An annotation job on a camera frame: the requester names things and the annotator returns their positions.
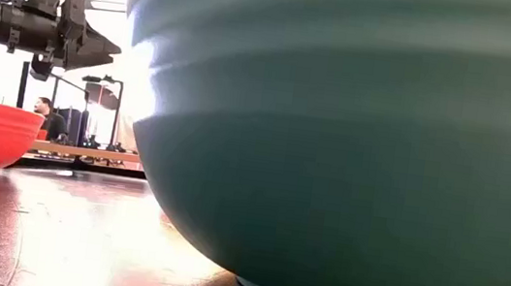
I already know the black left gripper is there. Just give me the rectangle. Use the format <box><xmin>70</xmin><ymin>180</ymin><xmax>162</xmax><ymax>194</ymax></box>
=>
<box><xmin>28</xmin><ymin>0</ymin><xmax>128</xmax><ymax>91</ymax></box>

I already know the large teal bowl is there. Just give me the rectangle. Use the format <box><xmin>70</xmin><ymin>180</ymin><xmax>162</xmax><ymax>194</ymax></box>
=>
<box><xmin>91</xmin><ymin>0</ymin><xmax>511</xmax><ymax>286</ymax></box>

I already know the person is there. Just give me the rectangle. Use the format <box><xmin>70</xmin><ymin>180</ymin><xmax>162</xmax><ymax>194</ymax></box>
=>
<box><xmin>29</xmin><ymin>95</ymin><xmax>73</xmax><ymax>145</ymax></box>

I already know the wooden background table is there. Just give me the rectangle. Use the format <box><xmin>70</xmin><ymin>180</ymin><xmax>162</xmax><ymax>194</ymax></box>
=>
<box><xmin>21</xmin><ymin>138</ymin><xmax>144</xmax><ymax>172</ymax></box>

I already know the black upright post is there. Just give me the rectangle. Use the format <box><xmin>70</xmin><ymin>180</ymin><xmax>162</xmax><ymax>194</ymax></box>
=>
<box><xmin>16</xmin><ymin>60</ymin><xmax>32</xmax><ymax>111</ymax></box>

